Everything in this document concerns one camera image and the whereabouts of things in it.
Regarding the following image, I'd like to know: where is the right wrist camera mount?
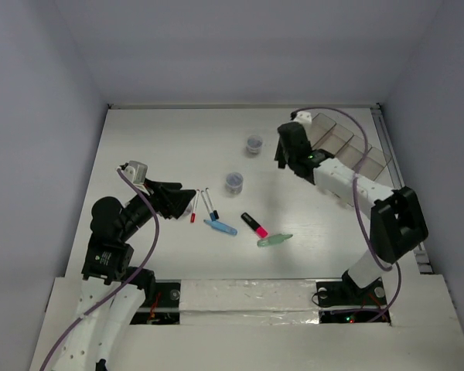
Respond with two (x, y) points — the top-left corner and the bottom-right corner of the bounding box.
(291, 111), (312, 125)

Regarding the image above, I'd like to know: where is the clear four-compartment organizer tray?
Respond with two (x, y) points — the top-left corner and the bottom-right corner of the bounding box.
(307, 113), (391, 181)

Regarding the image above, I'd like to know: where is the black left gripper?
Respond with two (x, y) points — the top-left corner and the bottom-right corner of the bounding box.
(120, 175), (195, 239)

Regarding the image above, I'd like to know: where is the clear jar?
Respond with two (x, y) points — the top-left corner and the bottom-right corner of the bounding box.
(225, 172), (244, 195)
(245, 134), (264, 156)

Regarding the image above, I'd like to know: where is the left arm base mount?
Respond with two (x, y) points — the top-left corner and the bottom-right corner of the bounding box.
(130, 281), (181, 325)

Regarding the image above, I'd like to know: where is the pink highlighter marker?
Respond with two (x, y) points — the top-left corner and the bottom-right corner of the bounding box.
(241, 213), (268, 239)

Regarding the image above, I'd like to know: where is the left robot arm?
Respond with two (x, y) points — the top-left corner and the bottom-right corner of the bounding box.
(40, 177), (196, 370)

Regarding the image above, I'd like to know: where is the black capped white pen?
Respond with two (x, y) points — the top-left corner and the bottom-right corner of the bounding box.
(205, 187), (220, 220)

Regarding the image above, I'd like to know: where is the green utility knife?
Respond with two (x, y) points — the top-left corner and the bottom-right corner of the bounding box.
(257, 233), (293, 247)

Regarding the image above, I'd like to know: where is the blue utility knife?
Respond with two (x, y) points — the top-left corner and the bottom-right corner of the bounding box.
(203, 220), (237, 236)

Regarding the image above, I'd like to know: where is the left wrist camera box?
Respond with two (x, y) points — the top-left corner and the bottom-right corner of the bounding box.
(118, 160), (148, 186)

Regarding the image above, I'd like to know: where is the red capped white pen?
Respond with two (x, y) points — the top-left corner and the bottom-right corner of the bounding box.
(189, 189), (200, 223)

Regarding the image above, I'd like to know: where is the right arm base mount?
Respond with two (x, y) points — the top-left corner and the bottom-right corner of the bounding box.
(311, 274), (391, 324)

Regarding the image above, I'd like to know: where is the white front board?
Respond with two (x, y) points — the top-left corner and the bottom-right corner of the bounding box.
(29, 276), (464, 371)

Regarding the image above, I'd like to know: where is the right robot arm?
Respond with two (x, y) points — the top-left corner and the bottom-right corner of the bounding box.
(275, 121), (428, 303)

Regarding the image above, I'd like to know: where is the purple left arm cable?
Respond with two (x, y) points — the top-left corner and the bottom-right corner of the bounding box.
(38, 168), (159, 371)

